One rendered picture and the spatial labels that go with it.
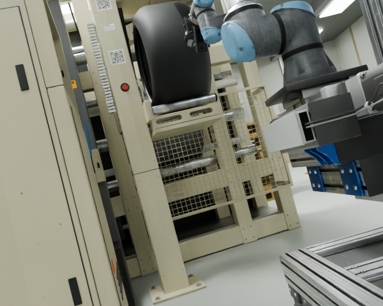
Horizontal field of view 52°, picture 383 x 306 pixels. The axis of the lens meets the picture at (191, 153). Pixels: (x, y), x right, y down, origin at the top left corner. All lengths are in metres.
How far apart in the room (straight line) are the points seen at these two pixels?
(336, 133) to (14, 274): 0.88
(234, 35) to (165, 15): 0.94
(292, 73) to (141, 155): 1.06
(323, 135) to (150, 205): 1.30
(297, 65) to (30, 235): 0.86
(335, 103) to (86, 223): 0.73
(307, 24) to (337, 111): 0.40
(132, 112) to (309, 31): 1.11
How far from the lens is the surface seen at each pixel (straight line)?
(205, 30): 1.50
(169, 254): 2.00
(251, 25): 1.10
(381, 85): 0.77
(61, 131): 1.16
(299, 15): 1.16
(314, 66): 1.11
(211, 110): 1.97
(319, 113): 0.81
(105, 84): 2.04
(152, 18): 1.98
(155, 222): 1.98
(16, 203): 1.17
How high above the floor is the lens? 0.57
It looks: 2 degrees up
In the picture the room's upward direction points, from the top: 15 degrees counter-clockwise
